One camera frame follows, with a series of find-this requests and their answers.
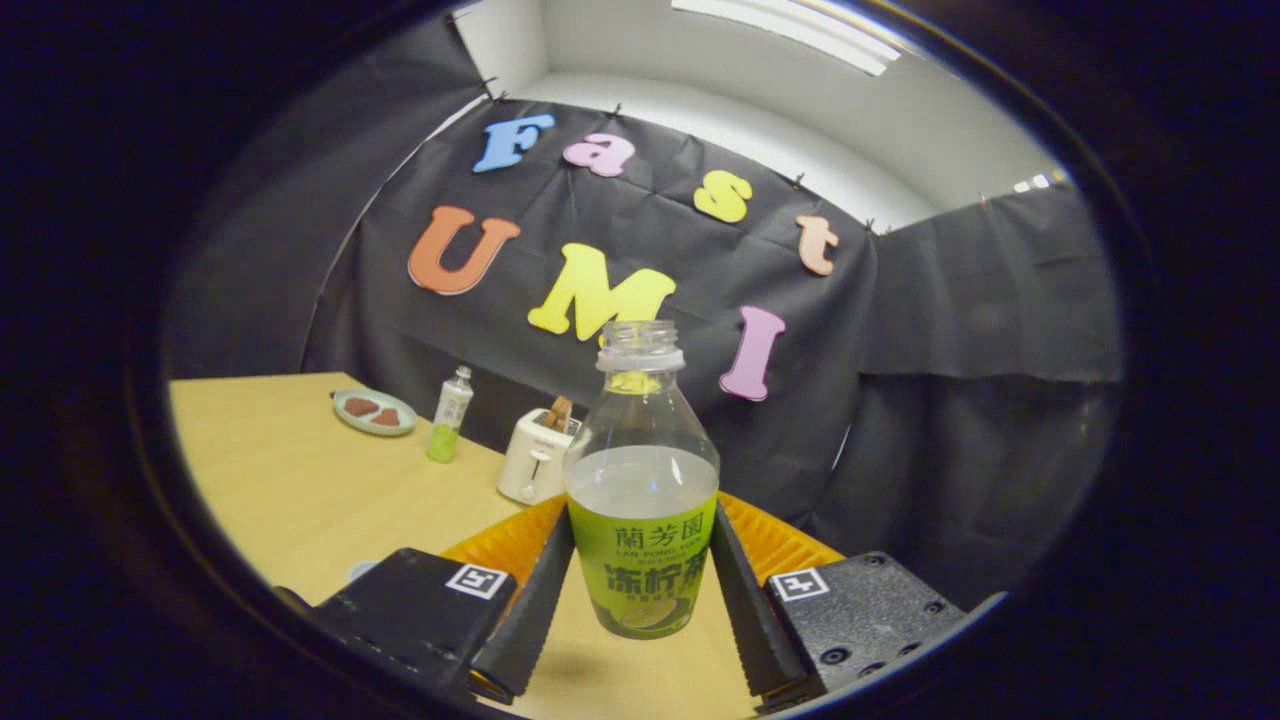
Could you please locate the green label juice bottle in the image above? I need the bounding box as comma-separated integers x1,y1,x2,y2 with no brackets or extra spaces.
565,320,721,641

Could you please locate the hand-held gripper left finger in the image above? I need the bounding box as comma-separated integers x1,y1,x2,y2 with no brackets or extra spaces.
312,495,576,705

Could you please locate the small bottle with green liquid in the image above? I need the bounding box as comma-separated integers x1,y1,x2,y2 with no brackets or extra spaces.
425,365,475,464

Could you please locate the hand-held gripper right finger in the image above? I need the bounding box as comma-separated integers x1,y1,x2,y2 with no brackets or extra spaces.
700,492,969,714

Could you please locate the cream toaster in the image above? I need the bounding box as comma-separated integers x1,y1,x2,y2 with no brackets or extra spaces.
497,407,582,507

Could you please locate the green plate with food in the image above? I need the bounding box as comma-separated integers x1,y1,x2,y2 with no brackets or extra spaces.
331,388,418,438

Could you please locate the ceiling light panel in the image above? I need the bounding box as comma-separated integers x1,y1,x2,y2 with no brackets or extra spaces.
670,0,901,78

